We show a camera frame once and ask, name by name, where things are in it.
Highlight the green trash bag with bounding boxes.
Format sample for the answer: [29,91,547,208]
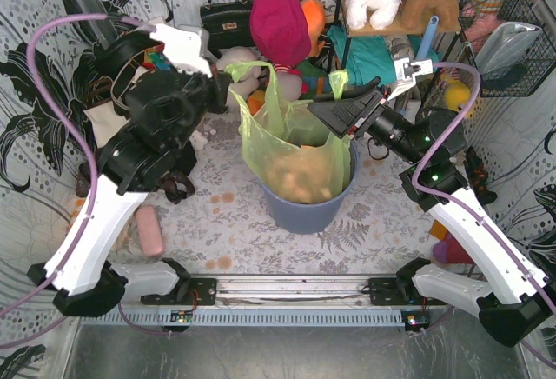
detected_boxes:
[225,61,351,196]

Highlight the blue trash bin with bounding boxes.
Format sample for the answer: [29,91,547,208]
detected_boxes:
[258,143,360,235]

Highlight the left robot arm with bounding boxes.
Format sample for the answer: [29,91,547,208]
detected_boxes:
[27,70,231,317]

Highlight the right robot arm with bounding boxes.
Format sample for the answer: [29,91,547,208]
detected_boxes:
[308,80,555,347]

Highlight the magenta cloth bag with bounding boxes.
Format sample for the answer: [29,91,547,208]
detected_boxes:
[249,0,311,67]

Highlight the cream canvas tote bag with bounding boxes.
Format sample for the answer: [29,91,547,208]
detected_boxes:
[83,65,144,150]

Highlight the teal cloth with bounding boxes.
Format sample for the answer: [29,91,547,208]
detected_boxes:
[327,25,440,86]

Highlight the cream plush sheep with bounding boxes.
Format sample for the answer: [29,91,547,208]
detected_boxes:
[216,46,261,104]

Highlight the grey patterned sneaker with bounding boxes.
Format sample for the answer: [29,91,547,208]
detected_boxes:
[383,35,414,61]

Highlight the pink plush doll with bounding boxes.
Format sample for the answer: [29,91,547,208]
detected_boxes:
[268,64,308,101]

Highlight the wooden shelf rack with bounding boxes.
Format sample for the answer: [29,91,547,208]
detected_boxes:
[334,0,464,102]

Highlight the crumpled brown paper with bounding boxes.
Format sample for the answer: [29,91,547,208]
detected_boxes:
[263,146,344,204]

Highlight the black leather handbag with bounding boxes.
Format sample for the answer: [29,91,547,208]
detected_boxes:
[200,0,255,57]

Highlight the yellow plush duck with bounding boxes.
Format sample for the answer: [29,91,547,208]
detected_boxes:
[442,72,471,112]

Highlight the orange plush toy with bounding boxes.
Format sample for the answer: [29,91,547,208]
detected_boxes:
[301,0,326,57]

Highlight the black hat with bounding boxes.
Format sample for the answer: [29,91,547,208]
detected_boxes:
[93,31,159,78]

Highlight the silver foil pouch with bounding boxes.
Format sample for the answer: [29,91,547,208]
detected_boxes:
[475,22,543,75]

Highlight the pink cylinder toy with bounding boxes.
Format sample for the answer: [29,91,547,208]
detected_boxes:
[135,206,164,257]

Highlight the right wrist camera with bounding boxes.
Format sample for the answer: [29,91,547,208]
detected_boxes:
[387,57,434,101]

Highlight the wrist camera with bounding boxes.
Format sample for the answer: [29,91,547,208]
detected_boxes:
[149,23,212,78]
[387,57,434,101]

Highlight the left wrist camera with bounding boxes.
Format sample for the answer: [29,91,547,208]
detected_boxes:
[149,23,212,78]

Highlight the blue handled mop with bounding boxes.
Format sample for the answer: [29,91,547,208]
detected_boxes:
[414,15,440,61]

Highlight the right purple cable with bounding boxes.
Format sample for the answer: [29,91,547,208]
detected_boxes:
[410,61,556,367]

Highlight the purple cable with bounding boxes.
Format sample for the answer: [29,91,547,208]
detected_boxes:
[0,13,192,349]
[410,61,556,367]

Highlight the brown patterned strap bag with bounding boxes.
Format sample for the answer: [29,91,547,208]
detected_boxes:
[76,163,195,204]

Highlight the black wire basket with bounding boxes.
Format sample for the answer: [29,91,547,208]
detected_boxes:
[459,0,555,97]

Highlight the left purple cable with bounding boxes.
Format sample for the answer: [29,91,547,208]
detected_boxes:
[0,13,192,349]

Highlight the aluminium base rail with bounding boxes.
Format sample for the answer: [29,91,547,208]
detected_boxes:
[64,272,526,328]

